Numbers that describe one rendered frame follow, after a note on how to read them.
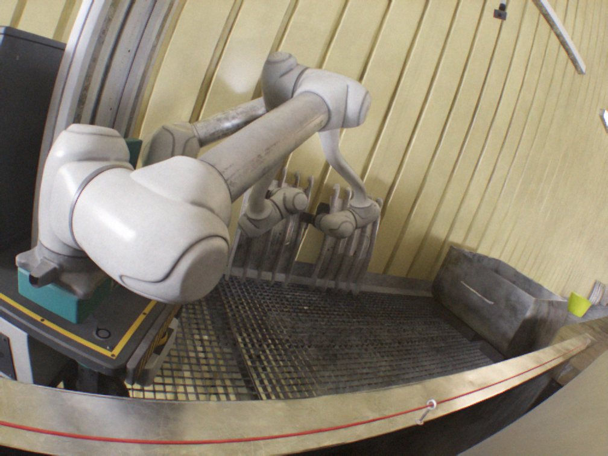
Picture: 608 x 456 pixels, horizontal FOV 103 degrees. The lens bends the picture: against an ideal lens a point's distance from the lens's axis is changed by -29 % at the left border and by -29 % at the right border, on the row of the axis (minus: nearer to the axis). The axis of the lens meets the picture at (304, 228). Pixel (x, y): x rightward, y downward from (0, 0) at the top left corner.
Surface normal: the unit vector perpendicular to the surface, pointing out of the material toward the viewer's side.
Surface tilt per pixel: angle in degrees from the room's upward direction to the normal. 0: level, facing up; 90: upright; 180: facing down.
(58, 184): 80
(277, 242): 82
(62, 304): 90
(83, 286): 12
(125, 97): 90
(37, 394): 2
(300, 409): 0
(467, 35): 90
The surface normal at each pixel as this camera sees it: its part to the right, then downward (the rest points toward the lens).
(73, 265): 0.62, 0.34
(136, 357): 0.34, -0.91
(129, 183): 0.17, -0.80
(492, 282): -0.87, -0.15
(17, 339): 0.02, 0.27
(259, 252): 0.41, 0.34
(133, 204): 0.02, -0.56
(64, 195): -0.23, 0.02
